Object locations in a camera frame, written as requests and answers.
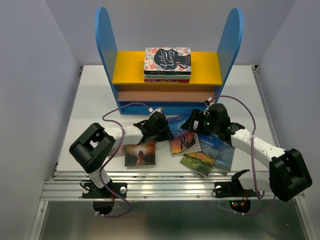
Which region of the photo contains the Animal Farm book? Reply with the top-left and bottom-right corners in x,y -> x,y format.
180,133 -> 222,177

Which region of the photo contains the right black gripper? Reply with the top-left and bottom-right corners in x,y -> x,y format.
179,108 -> 219,137

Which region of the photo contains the Three Days To See book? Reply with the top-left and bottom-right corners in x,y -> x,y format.
124,139 -> 156,168

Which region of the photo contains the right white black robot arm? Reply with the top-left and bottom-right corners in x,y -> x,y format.
181,103 -> 313,202

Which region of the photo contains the green spine book in stack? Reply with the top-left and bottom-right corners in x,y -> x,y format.
144,74 -> 191,79

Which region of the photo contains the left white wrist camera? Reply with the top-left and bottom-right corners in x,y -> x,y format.
148,107 -> 164,114

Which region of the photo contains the Nineteen Eighty-Four blue book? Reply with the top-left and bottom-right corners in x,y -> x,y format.
212,135 -> 235,173

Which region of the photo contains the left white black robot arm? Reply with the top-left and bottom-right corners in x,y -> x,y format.
69,111 -> 174,197

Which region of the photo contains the red spine book in stack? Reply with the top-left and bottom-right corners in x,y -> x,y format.
144,78 -> 190,84

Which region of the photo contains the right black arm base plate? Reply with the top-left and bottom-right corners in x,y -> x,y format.
212,181 -> 256,199

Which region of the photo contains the blue yellow wooden bookshelf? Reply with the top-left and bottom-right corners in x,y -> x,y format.
95,7 -> 244,115

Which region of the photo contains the dark brown book underneath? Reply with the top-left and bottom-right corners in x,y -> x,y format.
107,145 -> 126,158

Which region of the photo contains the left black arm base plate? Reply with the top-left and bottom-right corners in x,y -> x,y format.
79,181 -> 128,199

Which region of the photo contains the aluminium rail frame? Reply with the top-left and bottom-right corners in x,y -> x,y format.
30,65 -> 318,240

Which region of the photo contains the Jane Eyre blue book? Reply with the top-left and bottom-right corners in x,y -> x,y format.
167,110 -> 201,157

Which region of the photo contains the Little Women floral book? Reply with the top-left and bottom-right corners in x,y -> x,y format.
143,47 -> 192,76

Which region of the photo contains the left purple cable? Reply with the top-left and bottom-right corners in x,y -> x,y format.
93,101 -> 154,218

